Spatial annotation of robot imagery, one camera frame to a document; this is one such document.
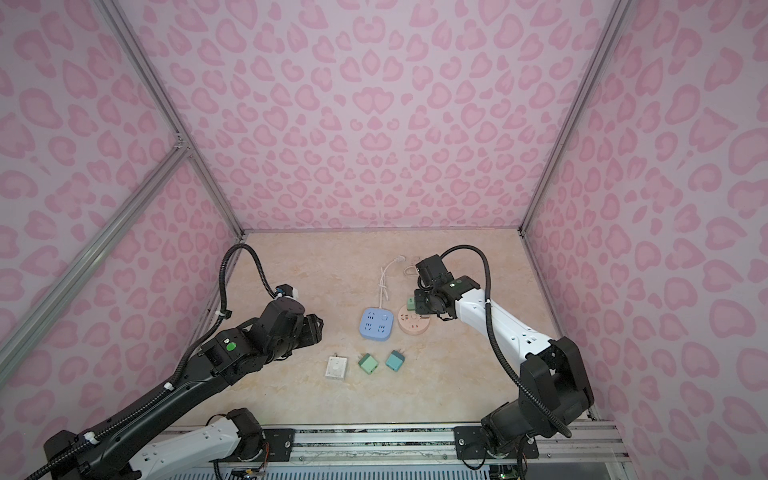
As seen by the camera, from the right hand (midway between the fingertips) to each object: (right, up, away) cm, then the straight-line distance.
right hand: (421, 298), depth 85 cm
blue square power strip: (-13, -9, +8) cm, 18 cm away
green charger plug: (-3, -2, +5) cm, 7 cm away
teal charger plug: (-7, -18, +1) cm, 19 cm away
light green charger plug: (-15, -18, 0) cm, 24 cm away
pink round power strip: (-2, -9, +8) cm, 12 cm away
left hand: (-25, -5, -11) cm, 28 cm away
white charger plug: (-24, -19, -1) cm, 31 cm away
